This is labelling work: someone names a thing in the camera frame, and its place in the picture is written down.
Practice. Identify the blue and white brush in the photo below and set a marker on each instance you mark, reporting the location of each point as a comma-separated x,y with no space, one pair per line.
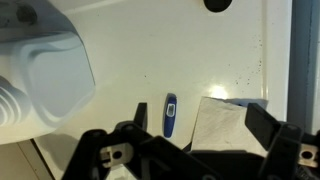
170,125

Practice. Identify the white detergent jug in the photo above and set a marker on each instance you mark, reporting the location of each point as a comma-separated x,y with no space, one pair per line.
50,83

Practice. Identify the white washing machine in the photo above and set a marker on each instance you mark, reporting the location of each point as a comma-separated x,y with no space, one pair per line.
150,50

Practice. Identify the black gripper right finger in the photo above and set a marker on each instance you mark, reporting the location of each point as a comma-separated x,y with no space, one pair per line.
261,121

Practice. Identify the black round cap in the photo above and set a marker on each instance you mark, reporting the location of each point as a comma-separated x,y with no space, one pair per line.
217,4

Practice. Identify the white cloth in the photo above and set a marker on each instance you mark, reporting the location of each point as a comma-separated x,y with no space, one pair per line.
220,126

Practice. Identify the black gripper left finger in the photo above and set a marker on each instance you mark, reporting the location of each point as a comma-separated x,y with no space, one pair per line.
141,115

